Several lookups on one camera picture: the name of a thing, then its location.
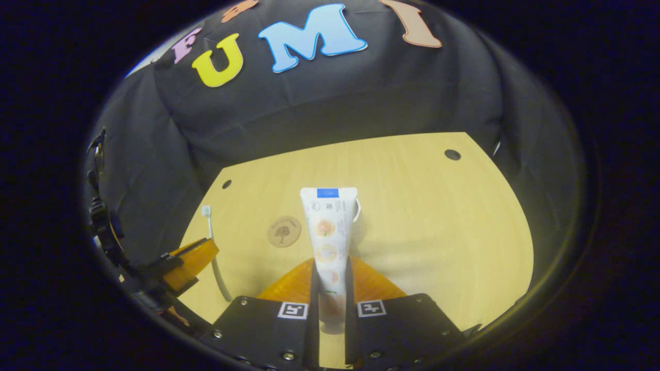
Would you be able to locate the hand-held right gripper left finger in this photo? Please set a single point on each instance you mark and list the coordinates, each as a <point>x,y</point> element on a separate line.
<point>314,293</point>

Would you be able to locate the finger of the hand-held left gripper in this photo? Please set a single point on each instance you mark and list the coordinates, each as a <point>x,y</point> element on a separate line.
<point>196,260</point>

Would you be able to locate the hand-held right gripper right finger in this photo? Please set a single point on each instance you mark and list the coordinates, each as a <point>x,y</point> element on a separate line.
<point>350,293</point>

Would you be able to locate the pale green toothbrush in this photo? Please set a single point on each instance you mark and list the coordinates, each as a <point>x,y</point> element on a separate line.
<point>207,219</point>

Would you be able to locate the white toothpaste tube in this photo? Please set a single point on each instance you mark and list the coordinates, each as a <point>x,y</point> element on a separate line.
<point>329,232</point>

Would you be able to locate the round cork coaster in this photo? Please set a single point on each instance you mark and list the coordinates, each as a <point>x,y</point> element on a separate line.
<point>284,231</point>

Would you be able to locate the white cup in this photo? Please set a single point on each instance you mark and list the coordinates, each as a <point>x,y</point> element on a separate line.
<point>358,208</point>

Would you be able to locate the black backdrop cloth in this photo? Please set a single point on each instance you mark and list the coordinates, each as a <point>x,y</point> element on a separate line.
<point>361,93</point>

